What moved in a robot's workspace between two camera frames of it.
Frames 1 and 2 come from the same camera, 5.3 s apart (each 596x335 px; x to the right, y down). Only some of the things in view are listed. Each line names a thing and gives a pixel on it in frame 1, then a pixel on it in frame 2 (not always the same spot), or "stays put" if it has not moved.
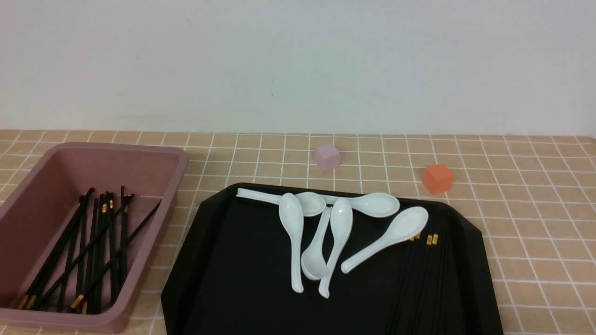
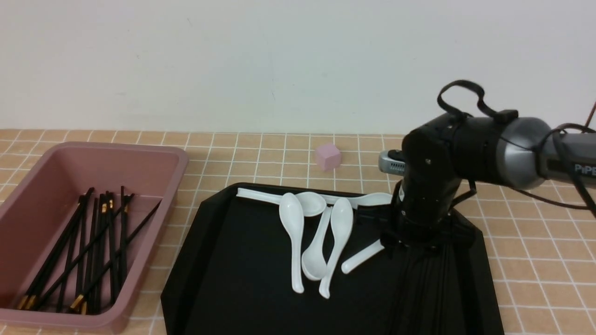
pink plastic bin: (37, 211) stays put
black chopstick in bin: (25, 298) stays put
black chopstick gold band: (414, 244) → (416, 325)
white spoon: (292, 213) stays put
